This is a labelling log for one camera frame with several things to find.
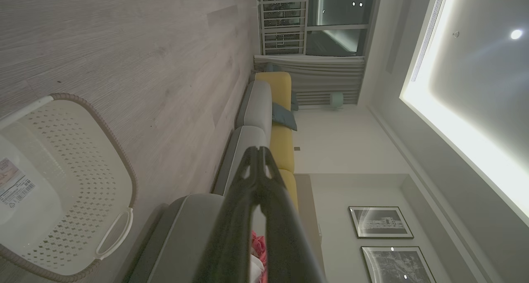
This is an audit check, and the small framed black-white picture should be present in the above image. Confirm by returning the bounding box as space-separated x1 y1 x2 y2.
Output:
348 206 414 240

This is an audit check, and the large framed black-white picture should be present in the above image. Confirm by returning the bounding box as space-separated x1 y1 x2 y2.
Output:
361 246 437 283

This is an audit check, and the long ceiling air vent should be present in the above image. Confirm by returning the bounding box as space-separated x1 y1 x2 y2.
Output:
410 0 449 82

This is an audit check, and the grey pleated curtain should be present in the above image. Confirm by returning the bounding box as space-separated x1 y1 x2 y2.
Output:
253 55 367 106

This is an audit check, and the white perforated laundry basket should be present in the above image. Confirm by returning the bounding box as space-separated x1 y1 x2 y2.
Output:
0 93 139 283

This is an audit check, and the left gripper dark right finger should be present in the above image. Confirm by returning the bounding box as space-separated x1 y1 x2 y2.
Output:
259 147 328 283

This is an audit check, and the grey and yellow sofa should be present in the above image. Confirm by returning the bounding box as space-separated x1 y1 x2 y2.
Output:
124 70 300 283

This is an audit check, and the large blue-grey cushion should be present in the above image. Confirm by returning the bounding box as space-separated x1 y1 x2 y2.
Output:
272 102 298 131

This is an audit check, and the red clothing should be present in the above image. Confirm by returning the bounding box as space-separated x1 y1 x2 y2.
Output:
251 231 268 283

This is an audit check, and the paper label sticker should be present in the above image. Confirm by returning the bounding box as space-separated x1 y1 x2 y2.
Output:
0 157 36 209

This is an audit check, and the large glass window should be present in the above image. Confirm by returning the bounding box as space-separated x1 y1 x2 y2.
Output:
258 0 377 57

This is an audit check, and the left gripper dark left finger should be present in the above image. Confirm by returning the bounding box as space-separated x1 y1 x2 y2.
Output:
193 146 260 283

